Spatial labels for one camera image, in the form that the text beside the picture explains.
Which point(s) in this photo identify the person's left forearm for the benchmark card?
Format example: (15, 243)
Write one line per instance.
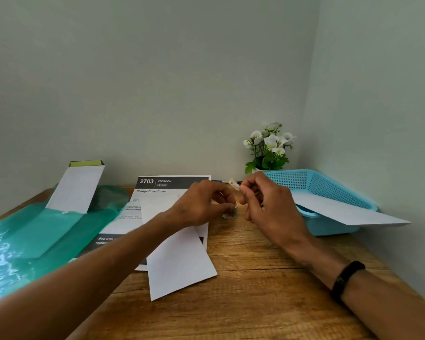
(78, 276)

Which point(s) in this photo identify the white artificial flower plant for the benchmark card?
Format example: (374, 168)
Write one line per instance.
(269, 146)

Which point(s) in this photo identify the person's right thumb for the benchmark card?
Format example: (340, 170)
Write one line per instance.
(246, 201)

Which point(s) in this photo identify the person's left thumb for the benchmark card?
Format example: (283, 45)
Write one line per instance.
(223, 210)

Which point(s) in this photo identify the clear tape strip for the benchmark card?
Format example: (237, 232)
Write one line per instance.
(234, 184)

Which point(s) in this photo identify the person's right forearm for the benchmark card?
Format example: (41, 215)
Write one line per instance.
(368, 297)

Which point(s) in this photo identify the green plastic bag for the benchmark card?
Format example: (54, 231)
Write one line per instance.
(35, 237)

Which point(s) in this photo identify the black wristband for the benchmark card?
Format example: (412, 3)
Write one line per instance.
(344, 277)

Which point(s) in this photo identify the person's left hand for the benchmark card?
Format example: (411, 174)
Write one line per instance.
(194, 205)

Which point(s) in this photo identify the person's right hand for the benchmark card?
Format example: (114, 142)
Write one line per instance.
(276, 212)

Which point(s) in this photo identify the olive green box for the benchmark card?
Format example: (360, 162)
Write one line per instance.
(86, 163)

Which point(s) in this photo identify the printed instruction sheet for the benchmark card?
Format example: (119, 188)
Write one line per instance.
(155, 185)

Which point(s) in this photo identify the blue plastic basket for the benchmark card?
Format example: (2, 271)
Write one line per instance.
(318, 187)

